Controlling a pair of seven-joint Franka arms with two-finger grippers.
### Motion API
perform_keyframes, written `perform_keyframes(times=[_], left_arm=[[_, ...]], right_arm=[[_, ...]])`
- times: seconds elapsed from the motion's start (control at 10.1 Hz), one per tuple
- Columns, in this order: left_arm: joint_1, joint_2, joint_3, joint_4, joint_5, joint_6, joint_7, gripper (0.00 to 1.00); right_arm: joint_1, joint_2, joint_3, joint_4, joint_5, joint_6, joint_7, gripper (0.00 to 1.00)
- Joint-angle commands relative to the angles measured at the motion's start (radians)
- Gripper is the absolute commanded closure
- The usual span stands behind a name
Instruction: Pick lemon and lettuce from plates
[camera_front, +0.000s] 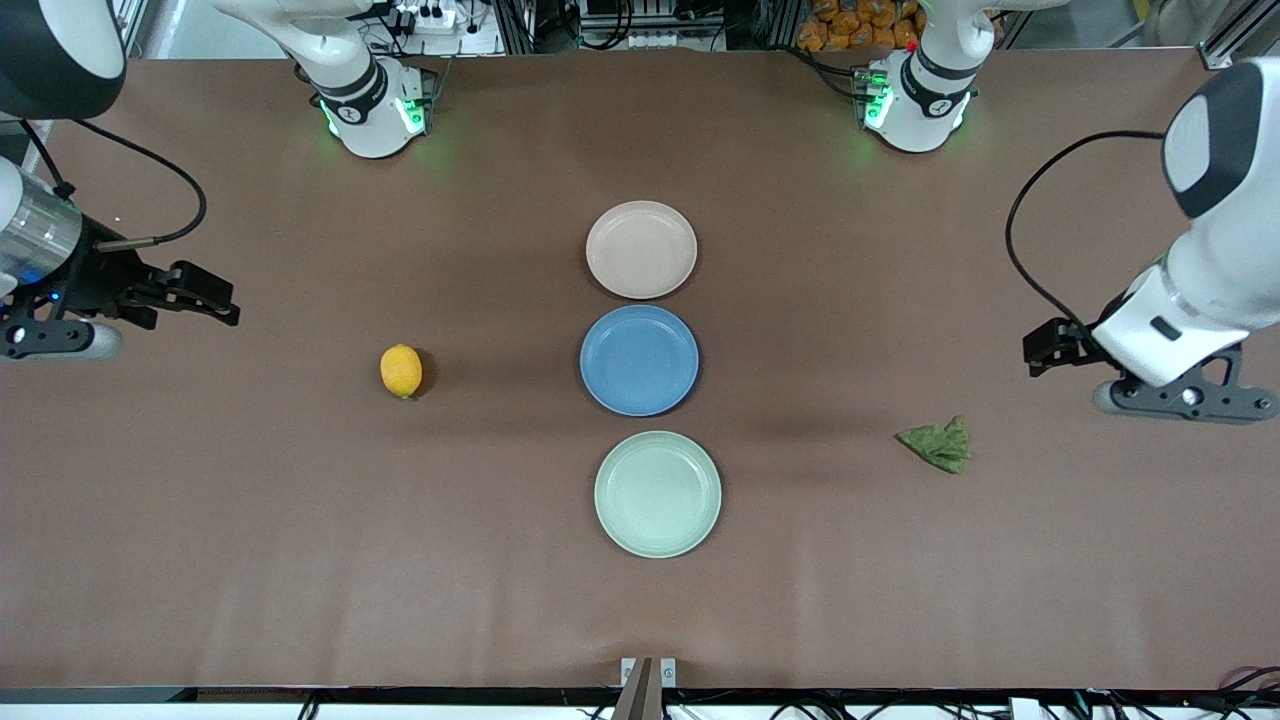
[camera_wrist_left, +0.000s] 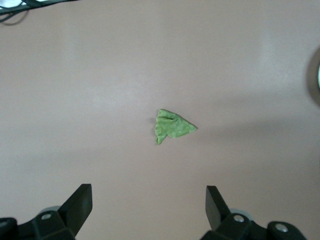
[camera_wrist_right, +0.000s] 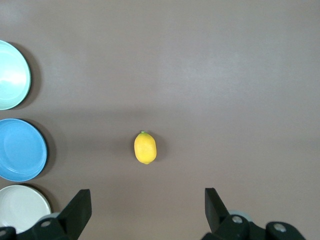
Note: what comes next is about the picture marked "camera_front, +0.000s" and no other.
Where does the green lettuce leaf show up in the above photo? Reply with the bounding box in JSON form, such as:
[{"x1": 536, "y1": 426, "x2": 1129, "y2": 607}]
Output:
[{"x1": 895, "y1": 415, "x2": 973, "y2": 476}]

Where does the yellow lemon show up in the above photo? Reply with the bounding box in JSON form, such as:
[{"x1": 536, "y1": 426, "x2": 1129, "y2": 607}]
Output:
[{"x1": 380, "y1": 344, "x2": 424, "y2": 401}]

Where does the brown table cover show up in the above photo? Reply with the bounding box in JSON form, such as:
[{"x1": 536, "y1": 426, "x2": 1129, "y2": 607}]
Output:
[{"x1": 0, "y1": 45, "x2": 1280, "y2": 691}]

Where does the white power strip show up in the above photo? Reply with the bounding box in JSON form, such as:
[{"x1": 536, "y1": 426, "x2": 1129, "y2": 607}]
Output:
[{"x1": 393, "y1": 3, "x2": 461, "y2": 33}]

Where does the bag of orange items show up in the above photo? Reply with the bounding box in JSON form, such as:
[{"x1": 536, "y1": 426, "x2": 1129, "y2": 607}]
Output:
[{"x1": 797, "y1": 0, "x2": 926, "y2": 53}]

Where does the blue round plate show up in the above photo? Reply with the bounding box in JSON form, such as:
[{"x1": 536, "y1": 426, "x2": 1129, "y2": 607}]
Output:
[{"x1": 579, "y1": 304, "x2": 701, "y2": 418}]

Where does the pale green round plate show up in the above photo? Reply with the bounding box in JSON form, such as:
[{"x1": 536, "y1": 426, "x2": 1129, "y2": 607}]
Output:
[{"x1": 593, "y1": 430, "x2": 723, "y2": 559}]

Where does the beige round plate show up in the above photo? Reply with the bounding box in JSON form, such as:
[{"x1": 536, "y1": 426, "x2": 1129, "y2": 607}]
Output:
[{"x1": 585, "y1": 200, "x2": 699, "y2": 301}]

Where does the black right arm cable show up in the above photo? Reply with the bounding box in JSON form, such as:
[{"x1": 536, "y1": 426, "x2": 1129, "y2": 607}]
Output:
[{"x1": 20, "y1": 118, "x2": 209, "y2": 251}]

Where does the aluminium frame profile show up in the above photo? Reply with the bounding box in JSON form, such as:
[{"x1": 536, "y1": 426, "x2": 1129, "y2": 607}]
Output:
[
  {"x1": 1195, "y1": 0, "x2": 1280, "y2": 71},
  {"x1": 112, "y1": 0, "x2": 153, "y2": 58}
]

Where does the dark frame post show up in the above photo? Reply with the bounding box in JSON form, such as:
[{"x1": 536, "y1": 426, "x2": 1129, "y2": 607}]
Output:
[{"x1": 497, "y1": 0, "x2": 538, "y2": 54}]

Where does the aluminium camera post bracket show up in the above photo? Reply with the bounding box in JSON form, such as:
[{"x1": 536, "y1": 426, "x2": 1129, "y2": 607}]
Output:
[{"x1": 620, "y1": 657, "x2": 678, "y2": 720}]

